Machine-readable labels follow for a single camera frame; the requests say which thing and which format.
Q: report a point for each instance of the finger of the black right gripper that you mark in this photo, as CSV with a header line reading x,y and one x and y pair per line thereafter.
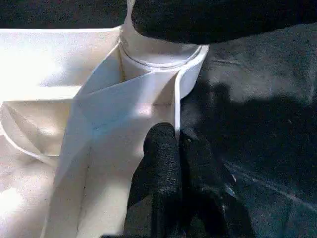
x,y
223,20

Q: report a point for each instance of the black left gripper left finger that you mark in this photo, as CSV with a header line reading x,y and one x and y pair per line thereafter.
x,y
156,188

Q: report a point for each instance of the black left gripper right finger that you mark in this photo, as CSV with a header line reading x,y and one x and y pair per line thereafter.
x,y
213,198

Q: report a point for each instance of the white plastic table leg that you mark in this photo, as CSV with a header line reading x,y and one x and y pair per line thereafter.
x,y
158,49

